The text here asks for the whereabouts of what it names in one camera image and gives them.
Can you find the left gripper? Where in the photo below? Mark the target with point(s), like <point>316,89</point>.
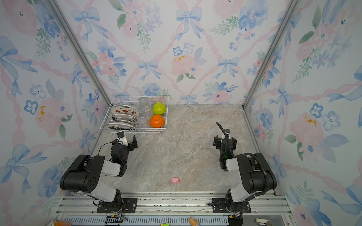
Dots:
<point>131,142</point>

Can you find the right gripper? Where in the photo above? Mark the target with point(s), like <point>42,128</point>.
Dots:
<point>225,142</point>

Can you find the green rimmed white plate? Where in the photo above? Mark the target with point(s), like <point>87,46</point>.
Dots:
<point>118,126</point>

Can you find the red green rimmed plate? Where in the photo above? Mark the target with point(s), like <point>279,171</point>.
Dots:
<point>123,117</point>

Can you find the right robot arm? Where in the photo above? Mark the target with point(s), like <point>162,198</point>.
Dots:
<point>256,177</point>

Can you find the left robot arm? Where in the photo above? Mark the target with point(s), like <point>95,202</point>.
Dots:
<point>83,176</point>

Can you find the clear glass cup front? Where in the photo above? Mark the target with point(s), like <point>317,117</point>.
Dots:
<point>142,123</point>

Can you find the clear glass cup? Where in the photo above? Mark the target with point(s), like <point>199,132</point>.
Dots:
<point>142,123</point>
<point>144,101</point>
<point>146,111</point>

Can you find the watermelon pattern plate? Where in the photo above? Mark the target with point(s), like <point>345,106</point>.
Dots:
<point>124,109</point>

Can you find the clear glass cup middle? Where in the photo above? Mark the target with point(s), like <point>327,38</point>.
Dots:
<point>146,111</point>

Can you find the orange bowl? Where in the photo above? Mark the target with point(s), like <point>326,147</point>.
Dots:
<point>157,121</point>

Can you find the clear glass cup back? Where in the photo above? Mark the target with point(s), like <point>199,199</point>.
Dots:
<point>144,101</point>

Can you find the lime green bowl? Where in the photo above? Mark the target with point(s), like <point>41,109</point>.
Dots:
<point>159,108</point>

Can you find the small pink object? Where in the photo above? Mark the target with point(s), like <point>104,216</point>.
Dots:
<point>175,180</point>

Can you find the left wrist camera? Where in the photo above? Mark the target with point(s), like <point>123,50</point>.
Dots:
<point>123,141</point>

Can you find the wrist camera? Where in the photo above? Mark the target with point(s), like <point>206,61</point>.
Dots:
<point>123,141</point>
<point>226,134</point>

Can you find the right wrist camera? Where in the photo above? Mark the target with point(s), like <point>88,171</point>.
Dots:
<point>226,134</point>

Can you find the white wire dish rack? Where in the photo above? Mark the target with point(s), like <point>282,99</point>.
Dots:
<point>134,102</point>

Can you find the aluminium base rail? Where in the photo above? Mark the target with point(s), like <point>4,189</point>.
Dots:
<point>176,209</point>

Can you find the right aluminium corner post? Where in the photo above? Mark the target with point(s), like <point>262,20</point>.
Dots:
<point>272,49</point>

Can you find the aluminium corner post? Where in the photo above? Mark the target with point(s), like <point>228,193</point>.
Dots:
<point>272,49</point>
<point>79,51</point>

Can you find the left aluminium corner post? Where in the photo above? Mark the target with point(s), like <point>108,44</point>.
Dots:
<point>79,51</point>

